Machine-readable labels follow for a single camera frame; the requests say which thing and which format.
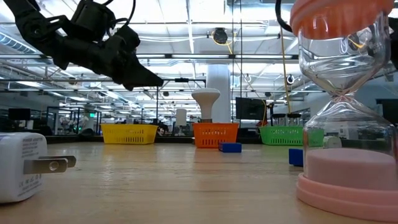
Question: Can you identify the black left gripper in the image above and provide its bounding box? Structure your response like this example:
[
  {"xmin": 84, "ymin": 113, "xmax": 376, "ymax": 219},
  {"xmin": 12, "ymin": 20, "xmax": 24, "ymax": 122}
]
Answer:
[{"xmin": 50, "ymin": 0, "xmax": 165, "ymax": 92}]

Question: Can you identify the orange plastic basket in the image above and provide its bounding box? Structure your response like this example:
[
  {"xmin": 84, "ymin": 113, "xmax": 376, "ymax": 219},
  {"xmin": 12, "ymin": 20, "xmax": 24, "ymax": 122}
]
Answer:
[{"xmin": 192, "ymin": 122, "xmax": 240, "ymax": 149}]

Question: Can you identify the blue rectangular plastic case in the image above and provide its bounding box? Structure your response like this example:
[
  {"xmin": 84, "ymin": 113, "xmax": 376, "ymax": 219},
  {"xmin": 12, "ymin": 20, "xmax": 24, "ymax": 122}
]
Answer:
[{"xmin": 218, "ymin": 142, "xmax": 243, "ymax": 154}]

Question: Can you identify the blue sand black hourglass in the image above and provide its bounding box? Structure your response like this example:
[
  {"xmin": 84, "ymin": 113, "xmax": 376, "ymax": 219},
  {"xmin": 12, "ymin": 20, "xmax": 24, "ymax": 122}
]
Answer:
[{"xmin": 272, "ymin": 113, "xmax": 286, "ymax": 127}]

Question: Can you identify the blue framed digital thermometer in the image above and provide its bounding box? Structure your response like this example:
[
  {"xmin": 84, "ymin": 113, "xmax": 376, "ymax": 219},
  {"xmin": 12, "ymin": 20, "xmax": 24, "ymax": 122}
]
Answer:
[{"xmin": 288, "ymin": 148, "xmax": 304, "ymax": 167}]

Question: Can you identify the yellow plastic basket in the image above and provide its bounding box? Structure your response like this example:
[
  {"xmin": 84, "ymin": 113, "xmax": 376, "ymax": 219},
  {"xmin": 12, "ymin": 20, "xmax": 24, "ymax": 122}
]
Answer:
[{"xmin": 101, "ymin": 123, "xmax": 159, "ymax": 145}]

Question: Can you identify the white cylinder object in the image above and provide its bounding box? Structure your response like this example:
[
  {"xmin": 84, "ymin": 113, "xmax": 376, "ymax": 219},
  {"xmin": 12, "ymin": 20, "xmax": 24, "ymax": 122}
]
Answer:
[{"xmin": 175, "ymin": 108, "xmax": 188, "ymax": 127}]

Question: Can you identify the white round lamp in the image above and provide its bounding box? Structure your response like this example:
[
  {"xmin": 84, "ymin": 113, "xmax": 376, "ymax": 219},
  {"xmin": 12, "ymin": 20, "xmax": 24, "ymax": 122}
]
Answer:
[{"xmin": 191, "ymin": 87, "xmax": 221, "ymax": 123}]

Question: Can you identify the black computer monitor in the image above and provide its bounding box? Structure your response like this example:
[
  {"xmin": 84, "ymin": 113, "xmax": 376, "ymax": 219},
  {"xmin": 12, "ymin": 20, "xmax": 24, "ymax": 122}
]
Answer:
[
  {"xmin": 235, "ymin": 96, "xmax": 267, "ymax": 121},
  {"xmin": 7, "ymin": 108, "xmax": 32, "ymax": 121},
  {"xmin": 375, "ymin": 98, "xmax": 398, "ymax": 124}
]

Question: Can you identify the green plastic basket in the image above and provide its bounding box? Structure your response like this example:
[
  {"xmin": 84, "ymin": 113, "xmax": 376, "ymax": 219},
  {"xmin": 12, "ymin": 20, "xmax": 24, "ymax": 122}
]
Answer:
[{"xmin": 259, "ymin": 125, "xmax": 325, "ymax": 147}]

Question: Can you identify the white sand black hourglass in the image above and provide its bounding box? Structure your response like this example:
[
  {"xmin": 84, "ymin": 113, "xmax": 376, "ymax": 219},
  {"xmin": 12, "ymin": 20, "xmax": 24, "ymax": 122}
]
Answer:
[{"xmin": 287, "ymin": 113, "xmax": 302, "ymax": 127}]

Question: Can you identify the pink sand hourglass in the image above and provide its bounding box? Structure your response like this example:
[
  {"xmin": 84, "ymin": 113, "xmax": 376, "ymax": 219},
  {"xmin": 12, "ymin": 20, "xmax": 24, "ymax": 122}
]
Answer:
[{"xmin": 289, "ymin": 0, "xmax": 398, "ymax": 223}]

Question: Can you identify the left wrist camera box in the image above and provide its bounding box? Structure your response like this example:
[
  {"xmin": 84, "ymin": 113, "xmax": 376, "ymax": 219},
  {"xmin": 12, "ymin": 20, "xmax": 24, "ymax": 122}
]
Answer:
[{"xmin": 115, "ymin": 24, "xmax": 141, "ymax": 53}]

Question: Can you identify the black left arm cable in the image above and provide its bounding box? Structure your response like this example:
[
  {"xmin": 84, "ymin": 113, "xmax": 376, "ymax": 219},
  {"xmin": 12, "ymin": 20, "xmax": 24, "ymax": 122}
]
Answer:
[{"xmin": 102, "ymin": 0, "xmax": 137, "ymax": 29}]

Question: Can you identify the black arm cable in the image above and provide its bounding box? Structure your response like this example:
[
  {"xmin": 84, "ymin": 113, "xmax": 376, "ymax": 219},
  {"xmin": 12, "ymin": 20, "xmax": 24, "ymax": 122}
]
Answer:
[
  {"xmin": 102, "ymin": 0, "xmax": 137, "ymax": 29},
  {"xmin": 275, "ymin": 0, "xmax": 294, "ymax": 34}
]

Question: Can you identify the black hanging cable reel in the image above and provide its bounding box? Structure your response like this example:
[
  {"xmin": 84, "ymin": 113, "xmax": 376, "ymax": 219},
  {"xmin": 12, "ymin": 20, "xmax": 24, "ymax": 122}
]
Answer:
[{"xmin": 213, "ymin": 27, "xmax": 229, "ymax": 45}]

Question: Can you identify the purple and white wall charger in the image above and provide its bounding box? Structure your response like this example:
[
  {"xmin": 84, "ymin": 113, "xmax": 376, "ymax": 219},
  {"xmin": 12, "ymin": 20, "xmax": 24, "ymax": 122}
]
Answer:
[{"xmin": 0, "ymin": 132, "xmax": 77, "ymax": 205}]

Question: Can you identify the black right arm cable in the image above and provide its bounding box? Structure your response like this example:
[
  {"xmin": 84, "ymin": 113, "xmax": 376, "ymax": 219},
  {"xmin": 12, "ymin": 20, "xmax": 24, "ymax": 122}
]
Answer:
[{"xmin": 275, "ymin": 0, "xmax": 294, "ymax": 34}]

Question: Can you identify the green and white wall charger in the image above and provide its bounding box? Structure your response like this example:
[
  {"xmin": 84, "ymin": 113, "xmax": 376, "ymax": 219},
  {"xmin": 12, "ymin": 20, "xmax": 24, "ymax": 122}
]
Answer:
[{"xmin": 323, "ymin": 136, "xmax": 343, "ymax": 149}]

